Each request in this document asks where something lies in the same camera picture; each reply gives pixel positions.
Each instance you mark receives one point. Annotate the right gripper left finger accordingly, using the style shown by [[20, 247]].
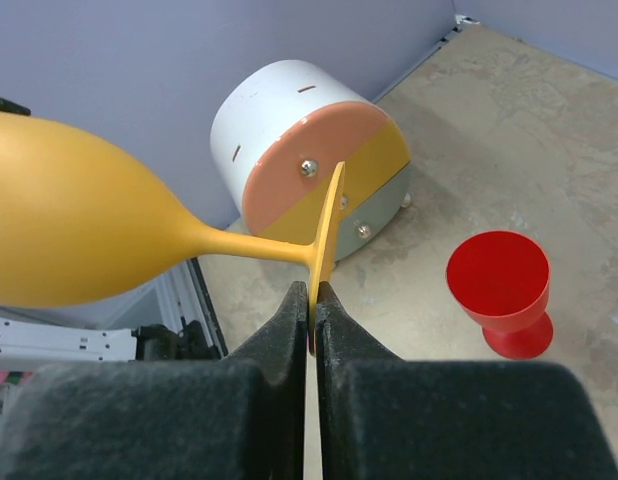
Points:
[[241, 417]]

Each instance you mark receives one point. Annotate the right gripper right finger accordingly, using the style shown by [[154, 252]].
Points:
[[383, 417]]

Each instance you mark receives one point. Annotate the red plastic goblet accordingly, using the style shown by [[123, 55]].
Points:
[[501, 279]]

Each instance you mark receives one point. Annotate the orange plastic goblet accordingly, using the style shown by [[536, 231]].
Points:
[[81, 220]]

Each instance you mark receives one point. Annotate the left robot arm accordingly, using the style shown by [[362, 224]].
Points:
[[30, 346]]

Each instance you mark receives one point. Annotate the white cylinder with orange lid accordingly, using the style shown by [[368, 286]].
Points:
[[276, 140]]

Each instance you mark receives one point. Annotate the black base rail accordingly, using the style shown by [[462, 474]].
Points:
[[186, 308]]

